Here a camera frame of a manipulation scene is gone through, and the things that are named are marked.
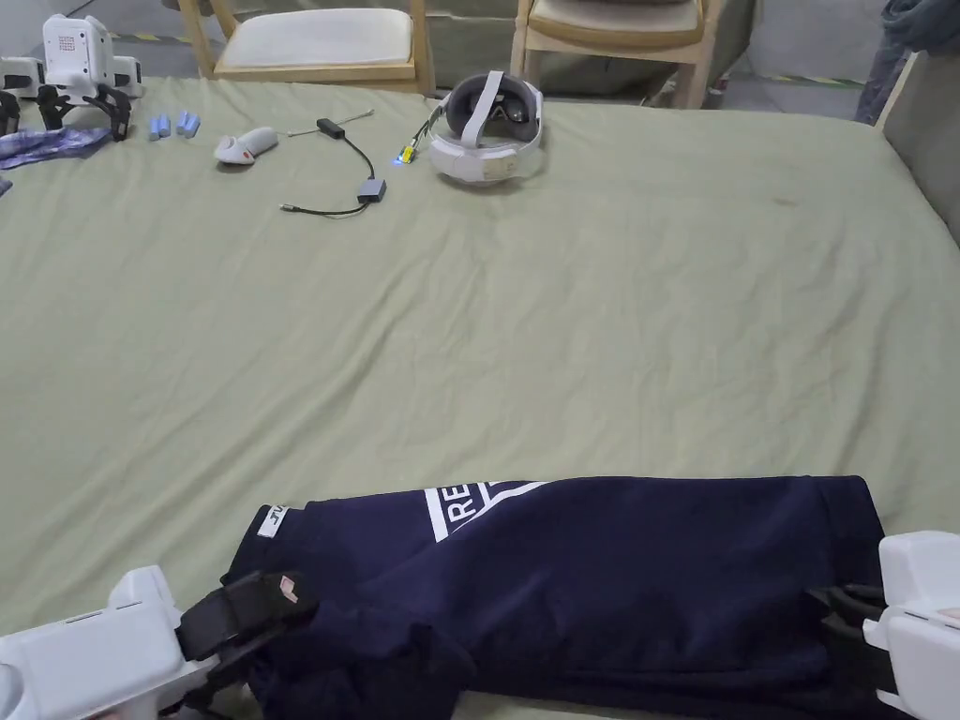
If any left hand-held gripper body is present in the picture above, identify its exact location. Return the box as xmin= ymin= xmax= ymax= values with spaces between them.
xmin=0 ymin=565 xmax=220 ymax=720

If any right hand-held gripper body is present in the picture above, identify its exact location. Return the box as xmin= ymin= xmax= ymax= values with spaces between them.
xmin=862 ymin=531 xmax=960 ymax=720

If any dark blue shirt white print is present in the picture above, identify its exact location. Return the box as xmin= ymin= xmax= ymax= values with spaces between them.
xmin=220 ymin=473 xmax=901 ymax=720

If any bed with pale green sheet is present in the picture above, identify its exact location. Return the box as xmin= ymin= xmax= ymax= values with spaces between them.
xmin=0 ymin=74 xmax=960 ymax=720

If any white hand controller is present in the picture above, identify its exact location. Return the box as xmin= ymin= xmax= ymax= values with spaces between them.
xmin=214 ymin=127 xmax=279 ymax=171

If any blue purple patterned cloth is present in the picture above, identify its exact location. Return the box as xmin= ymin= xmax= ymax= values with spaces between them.
xmin=0 ymin=126 xmax=113 ymax=173

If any white headset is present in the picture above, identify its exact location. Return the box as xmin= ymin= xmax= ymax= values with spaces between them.
xmin=427 ymin=70 xmax=546 ymax=188

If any wooden chair with pale cushion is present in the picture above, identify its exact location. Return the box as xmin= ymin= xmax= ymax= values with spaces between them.
xmin=175 ymin=0 xmax=437 ymax=96
xmin=509 ymin=0 xmax=726 ymax=111

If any black adapter cable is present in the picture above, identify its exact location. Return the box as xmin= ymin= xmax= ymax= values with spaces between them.
xmin=280 ymin=117 xmax=391 ymax=219

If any thin grey cable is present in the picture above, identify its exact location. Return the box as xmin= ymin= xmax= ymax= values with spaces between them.
xmin=288 ymin=111 xmax=373 ymax=137

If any headset cable with yellow plug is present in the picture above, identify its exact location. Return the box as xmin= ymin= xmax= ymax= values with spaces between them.
xmin=389 ymin=96 xmax=453 ymax=163

